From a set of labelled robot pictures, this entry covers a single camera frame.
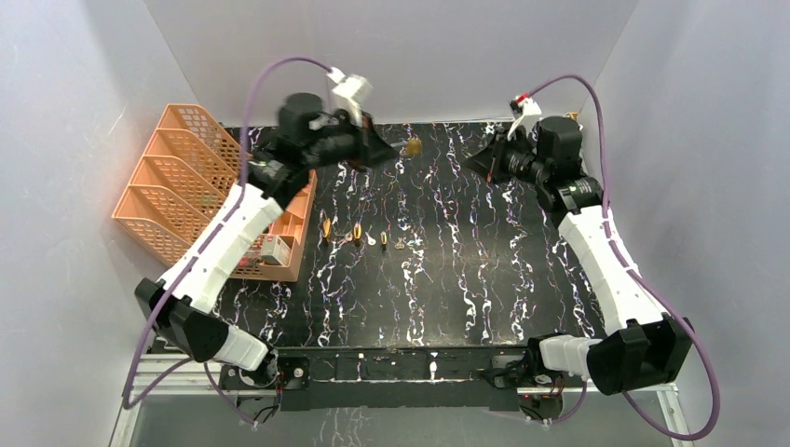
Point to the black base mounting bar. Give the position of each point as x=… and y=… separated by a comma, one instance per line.
x=495, y=377

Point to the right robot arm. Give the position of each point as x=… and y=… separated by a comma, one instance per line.
x=644, y=345

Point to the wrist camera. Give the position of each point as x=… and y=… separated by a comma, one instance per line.
x=350, y=91
x=522, y=106

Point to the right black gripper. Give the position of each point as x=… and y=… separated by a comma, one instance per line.
x=482, y=162

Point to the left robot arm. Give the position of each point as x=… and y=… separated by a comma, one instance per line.
x=177, y=306

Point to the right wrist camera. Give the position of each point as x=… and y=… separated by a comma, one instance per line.
x=522, y=106

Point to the large brass padlock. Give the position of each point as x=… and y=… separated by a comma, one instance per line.
x=326, y=228

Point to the orange plastic desk organizer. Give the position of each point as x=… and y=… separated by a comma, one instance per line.
x=182, y=180

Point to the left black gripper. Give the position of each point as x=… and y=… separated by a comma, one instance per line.
x=364, y=142

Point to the white staple box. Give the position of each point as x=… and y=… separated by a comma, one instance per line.
x=275, y=251

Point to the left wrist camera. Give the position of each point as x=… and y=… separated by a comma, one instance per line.
x=350, y=91

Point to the aluminium frame rail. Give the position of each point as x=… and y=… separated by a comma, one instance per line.
x=161, y=374

